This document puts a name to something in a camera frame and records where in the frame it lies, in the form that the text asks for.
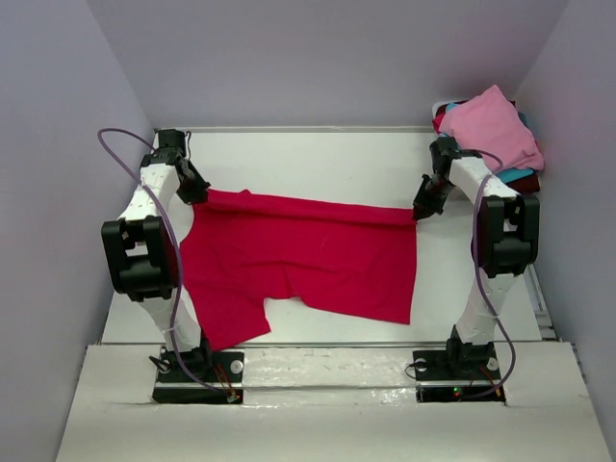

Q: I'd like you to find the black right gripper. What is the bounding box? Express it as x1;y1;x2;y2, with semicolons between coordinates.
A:
413;174;456;221

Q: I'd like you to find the red t shirt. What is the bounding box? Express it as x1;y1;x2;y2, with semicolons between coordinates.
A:
180;190;418;350
432;104;457;136

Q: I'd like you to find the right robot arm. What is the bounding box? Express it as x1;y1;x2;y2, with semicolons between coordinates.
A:
411;137;540;382

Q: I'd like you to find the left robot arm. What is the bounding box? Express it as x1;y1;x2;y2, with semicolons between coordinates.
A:
101;129;213;385

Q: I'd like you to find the red folded t shirt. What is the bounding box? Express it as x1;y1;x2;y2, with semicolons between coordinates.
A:
432;104;457;136

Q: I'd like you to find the teal folded t shirt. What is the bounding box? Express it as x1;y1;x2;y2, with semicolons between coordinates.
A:
442;100;536;185

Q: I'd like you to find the pink folded t shirt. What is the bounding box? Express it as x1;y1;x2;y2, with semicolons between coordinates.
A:
440;84;545;183

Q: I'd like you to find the dark maroon folded t shirt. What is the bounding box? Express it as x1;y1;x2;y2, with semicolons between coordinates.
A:
447;99;541;196

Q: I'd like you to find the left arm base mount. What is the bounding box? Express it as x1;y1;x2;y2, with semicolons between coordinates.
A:
148;348;244;405

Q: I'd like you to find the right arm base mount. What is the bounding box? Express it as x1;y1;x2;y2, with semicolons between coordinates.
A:
404;349;506;403

